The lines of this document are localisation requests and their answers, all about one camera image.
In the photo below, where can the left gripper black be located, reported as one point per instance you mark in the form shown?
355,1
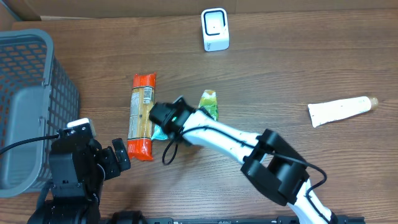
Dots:
120,154

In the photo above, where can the teal snack packet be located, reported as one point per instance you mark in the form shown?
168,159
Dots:
158,134

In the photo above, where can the spaghetti pack with red ends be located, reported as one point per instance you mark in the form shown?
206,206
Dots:
139,144

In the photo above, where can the green yellow snack bar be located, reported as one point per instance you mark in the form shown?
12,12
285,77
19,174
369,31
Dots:
209,102

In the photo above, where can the white Pantene tube gold cap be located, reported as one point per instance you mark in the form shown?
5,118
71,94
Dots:
327,112

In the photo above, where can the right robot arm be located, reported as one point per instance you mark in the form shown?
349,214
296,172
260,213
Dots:
271,165

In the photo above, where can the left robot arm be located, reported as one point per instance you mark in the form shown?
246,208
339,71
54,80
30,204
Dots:
79,167

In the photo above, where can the white barcode scanner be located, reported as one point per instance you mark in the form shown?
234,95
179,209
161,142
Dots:
214,23

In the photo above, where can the grey plastic basket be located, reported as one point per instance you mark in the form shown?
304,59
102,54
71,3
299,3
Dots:
37,99

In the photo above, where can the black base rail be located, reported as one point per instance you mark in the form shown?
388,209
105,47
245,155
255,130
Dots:
279,220

